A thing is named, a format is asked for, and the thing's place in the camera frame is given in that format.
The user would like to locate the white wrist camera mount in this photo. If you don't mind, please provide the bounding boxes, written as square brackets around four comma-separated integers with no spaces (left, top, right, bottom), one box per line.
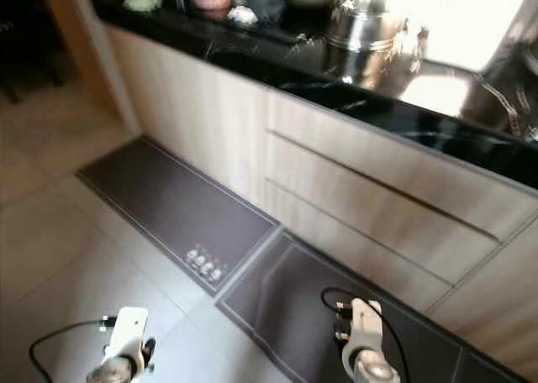
[340,298,385,359]
[103,306,150,371]

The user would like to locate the white crumpled wrapper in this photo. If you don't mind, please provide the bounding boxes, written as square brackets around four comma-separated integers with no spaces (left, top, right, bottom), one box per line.
[122,0,163,13]

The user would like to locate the steel cooking pot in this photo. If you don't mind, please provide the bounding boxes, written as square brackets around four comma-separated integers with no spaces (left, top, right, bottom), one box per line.
[324,0,414,53]

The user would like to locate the light wood drawer front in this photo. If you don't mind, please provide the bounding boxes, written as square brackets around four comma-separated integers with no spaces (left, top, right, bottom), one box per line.
[265,131,505,287]
[263,180,459,312]
[266,92,538,243]

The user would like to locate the white garlic bulb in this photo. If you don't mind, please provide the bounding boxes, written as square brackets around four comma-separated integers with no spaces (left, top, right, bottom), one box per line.
[227,5,260,27]

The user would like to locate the dark chair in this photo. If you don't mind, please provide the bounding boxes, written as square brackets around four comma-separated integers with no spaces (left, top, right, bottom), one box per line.
[0,0,65,107]

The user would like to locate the grey floor mat with print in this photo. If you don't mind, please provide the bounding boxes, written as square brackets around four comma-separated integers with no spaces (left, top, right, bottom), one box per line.
[76,136,281,297]

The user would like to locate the plain grey floor mat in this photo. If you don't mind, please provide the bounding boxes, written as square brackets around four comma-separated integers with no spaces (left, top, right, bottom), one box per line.
[215,229,532,383]

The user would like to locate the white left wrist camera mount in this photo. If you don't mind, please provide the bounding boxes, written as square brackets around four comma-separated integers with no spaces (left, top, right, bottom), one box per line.
[103,306,150,371]

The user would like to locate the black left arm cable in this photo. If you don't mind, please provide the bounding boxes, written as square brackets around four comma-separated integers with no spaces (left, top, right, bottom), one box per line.
[29,317,120,383]

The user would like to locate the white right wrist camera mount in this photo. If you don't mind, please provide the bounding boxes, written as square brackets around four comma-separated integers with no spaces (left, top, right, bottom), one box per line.
[340,298,385,359]

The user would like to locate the light wood kitchen cabinet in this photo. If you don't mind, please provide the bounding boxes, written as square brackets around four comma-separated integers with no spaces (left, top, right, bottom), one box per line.
[42,0,538,338]

